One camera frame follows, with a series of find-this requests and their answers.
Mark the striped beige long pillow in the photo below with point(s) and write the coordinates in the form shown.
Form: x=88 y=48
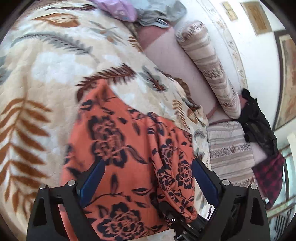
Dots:
x=195 y=40

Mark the red black plaid cloth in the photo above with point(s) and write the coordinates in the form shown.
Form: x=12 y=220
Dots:
x=269 y=176

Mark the black garment pile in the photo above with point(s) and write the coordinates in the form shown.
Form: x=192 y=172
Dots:
x=255 y=125

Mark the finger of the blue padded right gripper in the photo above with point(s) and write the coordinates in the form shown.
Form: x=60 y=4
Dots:
x=184 y=231

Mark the pink bed sheet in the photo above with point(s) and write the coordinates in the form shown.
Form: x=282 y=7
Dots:
x=161 y=47

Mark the large framed wall picture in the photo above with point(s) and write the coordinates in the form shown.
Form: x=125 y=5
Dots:
x=286 y=104

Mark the cream leaf patterned blanket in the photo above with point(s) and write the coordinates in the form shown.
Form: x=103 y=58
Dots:
x=49 y=60

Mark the wall switch plate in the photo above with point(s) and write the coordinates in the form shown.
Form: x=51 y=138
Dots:
x=229 y=11

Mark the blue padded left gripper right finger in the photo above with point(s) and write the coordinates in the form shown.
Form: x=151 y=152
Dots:
x=239 y=212

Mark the light blue grey cloth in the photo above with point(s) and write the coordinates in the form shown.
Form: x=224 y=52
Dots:
x=158 y=13

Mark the purple patterned cloth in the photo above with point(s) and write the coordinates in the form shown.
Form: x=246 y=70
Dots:
x=118 y=9

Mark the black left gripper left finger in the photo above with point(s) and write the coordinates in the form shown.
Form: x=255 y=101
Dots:
x=45 y=221

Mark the orange black floral garment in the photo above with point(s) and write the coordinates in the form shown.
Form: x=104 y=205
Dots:
x=148 y=160

